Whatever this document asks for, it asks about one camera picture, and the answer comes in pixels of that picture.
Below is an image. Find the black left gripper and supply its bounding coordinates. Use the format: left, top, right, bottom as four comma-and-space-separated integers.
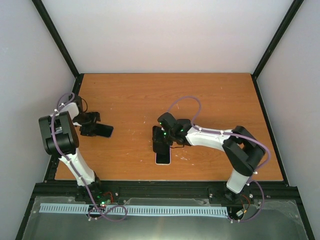
73, 111, 101, 137

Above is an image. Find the blue-edged black phone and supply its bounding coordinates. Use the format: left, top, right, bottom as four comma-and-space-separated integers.
93, 123, 114, 138

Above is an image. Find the white clear phone case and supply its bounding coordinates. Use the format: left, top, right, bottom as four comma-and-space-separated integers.
154, 147, 172, 166

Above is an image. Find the red-edged black phone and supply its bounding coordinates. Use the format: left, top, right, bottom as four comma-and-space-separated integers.
177, 119, 191, 128

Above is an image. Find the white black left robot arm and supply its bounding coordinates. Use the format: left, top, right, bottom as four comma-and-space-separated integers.
38, 93, 104, 202

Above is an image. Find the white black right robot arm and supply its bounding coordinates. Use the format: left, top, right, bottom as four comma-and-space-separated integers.
157, 116, 271, 195

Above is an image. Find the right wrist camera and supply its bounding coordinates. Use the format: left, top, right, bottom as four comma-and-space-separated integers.
157, 112, 177, 132

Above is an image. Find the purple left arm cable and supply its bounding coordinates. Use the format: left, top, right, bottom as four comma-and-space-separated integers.
51, 92, 129, 224

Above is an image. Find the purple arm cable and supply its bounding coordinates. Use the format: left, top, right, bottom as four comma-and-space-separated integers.
166, 96, 272, 224
51, 92, 129, 224

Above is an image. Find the left black frame post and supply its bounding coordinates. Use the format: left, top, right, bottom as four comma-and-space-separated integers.
32, 0, 84, 182

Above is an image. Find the black frame post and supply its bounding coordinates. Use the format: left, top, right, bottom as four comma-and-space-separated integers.
32, 0, 84, 182
251, 0, 304, 188

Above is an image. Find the black aluminium frame rail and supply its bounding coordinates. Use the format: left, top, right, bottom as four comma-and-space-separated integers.
34, 180, 300, 208

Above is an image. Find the light blue cable duct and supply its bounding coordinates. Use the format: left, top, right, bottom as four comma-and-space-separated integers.
38, 203, 228, 218

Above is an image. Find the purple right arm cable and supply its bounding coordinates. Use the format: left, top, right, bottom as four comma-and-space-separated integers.
166, 96, 272, 224

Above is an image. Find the metal base plate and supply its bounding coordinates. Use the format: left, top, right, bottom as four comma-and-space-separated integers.
19, 197, 313, 240

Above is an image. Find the right black frame post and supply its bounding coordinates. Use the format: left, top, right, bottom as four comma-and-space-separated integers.
251, 0, 304, 188

